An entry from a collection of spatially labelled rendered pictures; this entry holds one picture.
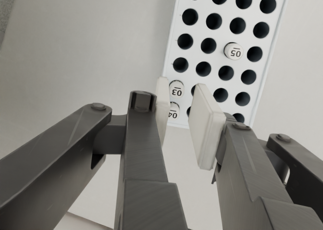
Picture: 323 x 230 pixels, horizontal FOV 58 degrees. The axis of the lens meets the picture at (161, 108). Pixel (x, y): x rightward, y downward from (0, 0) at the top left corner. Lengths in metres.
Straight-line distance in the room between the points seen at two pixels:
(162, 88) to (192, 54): 0.08
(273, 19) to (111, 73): 0.15
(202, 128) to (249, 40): 0.11
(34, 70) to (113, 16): 0.09
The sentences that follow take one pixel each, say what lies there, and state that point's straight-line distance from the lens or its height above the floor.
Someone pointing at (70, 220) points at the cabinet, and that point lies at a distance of 0.38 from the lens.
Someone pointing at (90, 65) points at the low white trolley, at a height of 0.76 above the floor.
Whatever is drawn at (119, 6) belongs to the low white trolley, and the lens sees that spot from 0.28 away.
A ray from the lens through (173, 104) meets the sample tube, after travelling 0.24.
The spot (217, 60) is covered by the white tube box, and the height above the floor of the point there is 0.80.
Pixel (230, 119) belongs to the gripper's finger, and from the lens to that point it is 0.16.
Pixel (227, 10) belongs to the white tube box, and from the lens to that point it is 0.24.
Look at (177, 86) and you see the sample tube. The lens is 0.23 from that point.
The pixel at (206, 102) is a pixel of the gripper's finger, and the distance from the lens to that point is 0.16.
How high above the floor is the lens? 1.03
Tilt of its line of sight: 73 degrees down
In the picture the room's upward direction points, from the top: 178 degrees counter-clockwise
